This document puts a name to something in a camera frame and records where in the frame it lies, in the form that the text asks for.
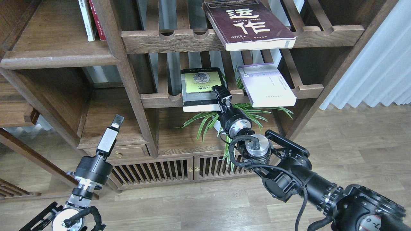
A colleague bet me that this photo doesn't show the white curtain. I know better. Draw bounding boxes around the white curtain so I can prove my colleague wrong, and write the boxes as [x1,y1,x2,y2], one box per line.
[320,0,411,110]

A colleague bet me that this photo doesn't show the white plant pot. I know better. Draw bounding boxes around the white plant pot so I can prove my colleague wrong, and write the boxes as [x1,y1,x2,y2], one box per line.
[214,121,226,134]

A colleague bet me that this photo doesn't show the dark wooden bookshelf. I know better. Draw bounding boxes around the dark wooden bookshelf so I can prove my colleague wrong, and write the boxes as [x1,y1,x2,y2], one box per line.
[1,0,398,191]

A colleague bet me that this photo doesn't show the white upright book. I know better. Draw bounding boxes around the white upright book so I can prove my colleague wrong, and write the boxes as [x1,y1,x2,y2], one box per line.
[78,0,97,41]

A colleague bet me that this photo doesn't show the brass drawer knob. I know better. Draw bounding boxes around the brass drawer knob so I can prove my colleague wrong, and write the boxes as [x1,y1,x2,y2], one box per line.
[115,151,122,159]

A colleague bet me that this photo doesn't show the dark maroon book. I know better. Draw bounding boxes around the dark maroon book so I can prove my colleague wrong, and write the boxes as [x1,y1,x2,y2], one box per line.
[202,0,296,51]

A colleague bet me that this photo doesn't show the pale purple book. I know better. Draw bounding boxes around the pale purple book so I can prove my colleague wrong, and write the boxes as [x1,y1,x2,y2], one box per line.
[238,63,297,108]

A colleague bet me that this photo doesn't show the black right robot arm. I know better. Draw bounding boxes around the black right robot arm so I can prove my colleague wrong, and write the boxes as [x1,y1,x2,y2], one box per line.
[212,85,410,231]

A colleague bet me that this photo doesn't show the green spider plant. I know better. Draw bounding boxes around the green spider plant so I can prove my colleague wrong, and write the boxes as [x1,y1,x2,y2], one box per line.
[175,66,294,174]

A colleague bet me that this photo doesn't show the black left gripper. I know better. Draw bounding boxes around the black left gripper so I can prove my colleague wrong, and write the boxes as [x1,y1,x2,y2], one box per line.
[67,114,124,190]

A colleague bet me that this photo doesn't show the yellow and black book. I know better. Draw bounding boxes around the yellow and black book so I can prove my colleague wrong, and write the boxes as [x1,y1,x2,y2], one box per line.
[180,67,226,112]

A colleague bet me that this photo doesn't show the red upright book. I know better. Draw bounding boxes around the red upright book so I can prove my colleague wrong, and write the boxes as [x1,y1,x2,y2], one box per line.
[88,0,106,41]

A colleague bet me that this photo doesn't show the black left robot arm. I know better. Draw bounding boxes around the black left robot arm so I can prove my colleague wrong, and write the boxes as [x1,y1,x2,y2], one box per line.
[22,115,124,231]

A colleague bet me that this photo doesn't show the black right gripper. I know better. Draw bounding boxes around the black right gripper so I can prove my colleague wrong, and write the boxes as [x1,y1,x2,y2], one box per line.
[212,85,255,139]

